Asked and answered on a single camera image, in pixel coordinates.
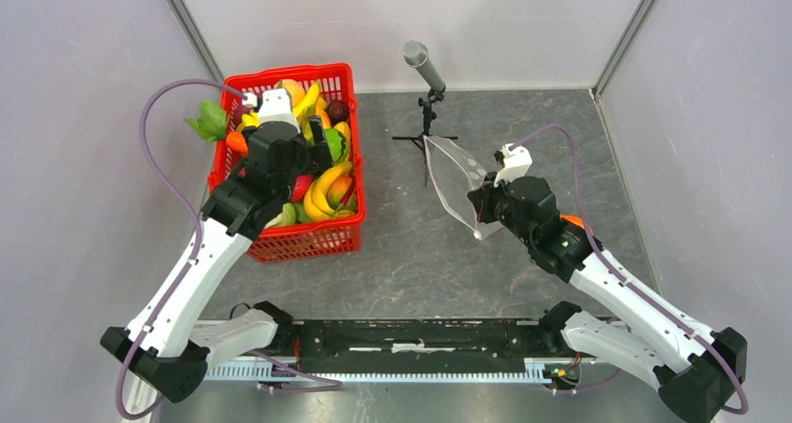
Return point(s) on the green toy watermelon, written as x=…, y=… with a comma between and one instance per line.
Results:
x=338, y=145

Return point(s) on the green lettuce leaf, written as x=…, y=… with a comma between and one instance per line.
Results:
x=212, y=123

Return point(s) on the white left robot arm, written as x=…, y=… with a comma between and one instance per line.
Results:
x=160, y=345

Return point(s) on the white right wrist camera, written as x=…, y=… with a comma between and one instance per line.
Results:
x=514, y=163

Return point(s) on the yellow peach with leaf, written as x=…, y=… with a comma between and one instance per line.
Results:
x=294, y=88

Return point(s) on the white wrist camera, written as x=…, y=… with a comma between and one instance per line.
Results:
x=514, y=163
x=270, y=105

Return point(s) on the red plastic basket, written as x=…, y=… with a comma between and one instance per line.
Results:
x=326, y=237

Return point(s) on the orange tape roll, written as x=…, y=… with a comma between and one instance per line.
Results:
x=572, y=221

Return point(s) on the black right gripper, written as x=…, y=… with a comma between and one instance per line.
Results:
x=484, y=195

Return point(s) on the yellow banana bunch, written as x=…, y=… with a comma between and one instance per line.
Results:
x=315, y=202
x=303, y=112

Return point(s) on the dark purple plum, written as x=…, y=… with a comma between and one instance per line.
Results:
x=337, y=111

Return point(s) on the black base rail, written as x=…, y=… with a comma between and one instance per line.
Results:
x=416, y=346

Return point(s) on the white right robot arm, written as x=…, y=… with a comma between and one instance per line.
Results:
x=694, y=369

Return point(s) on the clear dotted zip bag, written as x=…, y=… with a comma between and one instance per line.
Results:
x=454, y=172

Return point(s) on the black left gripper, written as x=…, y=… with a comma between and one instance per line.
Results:
x=316, y=155

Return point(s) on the red toy apple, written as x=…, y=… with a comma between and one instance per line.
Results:
x=301, y=186

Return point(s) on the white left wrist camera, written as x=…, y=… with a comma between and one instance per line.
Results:
x=270, y=105

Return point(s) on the orange toy carrot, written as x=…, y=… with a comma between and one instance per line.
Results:
x=236, y=141

